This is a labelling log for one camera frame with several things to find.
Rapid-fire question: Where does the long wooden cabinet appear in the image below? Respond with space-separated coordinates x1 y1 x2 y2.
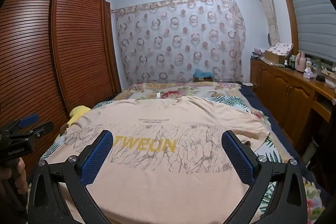
249 59 336 161

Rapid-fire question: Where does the grey waste bin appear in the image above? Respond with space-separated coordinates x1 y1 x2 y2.
302 135 319 161

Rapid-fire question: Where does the grey window blind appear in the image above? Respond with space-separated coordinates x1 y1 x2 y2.
278 0 336 64

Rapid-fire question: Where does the row of small bottles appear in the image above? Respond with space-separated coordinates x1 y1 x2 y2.
283 55 297 69

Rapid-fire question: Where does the tied beige window curtain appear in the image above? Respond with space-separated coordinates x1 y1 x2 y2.
251 0 281 47

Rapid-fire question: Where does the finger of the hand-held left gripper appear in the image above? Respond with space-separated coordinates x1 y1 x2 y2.
7 114 40 130
28 121 54 138

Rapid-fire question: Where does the floral patterned cloth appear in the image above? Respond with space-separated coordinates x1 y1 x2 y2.
273 43 293 54

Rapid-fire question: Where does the person's left hand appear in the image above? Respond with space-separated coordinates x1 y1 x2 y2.
0 157 27 197

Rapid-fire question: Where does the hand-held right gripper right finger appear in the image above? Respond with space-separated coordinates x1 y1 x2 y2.
221 130 308 224

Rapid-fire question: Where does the yellow plush toy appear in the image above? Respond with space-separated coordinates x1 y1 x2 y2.
67 105 91 126

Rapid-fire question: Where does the sheer circle-patterned curtain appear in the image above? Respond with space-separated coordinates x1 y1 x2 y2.
112 0 246 84

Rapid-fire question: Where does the open cardboard box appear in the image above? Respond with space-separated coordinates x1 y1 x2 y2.
264 49 289 63

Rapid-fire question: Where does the pink thermos jug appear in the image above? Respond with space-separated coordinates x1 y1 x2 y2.
296 52 306 72

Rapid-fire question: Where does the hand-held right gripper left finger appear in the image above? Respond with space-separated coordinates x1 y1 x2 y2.
28 130 114 224

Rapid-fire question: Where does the beige printed t-shirt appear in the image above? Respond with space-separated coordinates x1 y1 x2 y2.
47 97 271 224

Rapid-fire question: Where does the brown louvered wooden wardrobe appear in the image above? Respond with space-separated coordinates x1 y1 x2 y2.
0 0 122 180

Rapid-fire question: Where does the navy bed sheet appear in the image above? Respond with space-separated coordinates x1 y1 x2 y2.
240 84 331 214

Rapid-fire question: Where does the blue crumpled cloth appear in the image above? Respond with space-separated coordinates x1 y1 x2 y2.
194 68 213 77

